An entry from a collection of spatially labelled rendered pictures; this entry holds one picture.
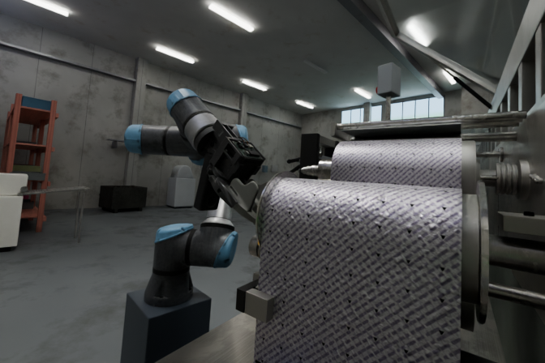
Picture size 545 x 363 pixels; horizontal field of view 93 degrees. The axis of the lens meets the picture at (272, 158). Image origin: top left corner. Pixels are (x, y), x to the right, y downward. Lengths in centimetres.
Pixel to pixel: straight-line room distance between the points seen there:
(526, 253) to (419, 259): 10
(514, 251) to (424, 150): 26
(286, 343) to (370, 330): 12
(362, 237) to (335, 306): 9
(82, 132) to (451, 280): 963
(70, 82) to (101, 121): 132
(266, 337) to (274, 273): 9
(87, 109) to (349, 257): 965
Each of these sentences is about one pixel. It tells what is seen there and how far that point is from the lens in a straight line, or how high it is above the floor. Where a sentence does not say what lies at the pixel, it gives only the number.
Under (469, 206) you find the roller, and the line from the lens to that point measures 33.
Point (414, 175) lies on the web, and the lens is 55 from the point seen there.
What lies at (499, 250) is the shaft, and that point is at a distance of 36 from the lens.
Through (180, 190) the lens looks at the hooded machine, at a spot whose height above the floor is 64.
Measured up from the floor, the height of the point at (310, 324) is 113.
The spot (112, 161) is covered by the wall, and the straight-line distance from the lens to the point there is 983.
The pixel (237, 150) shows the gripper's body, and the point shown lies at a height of 135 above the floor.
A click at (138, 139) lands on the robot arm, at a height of 138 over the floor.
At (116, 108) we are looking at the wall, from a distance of 1000.
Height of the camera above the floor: 131
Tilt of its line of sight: 4 degrees up
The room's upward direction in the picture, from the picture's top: 4 degrees clockwise
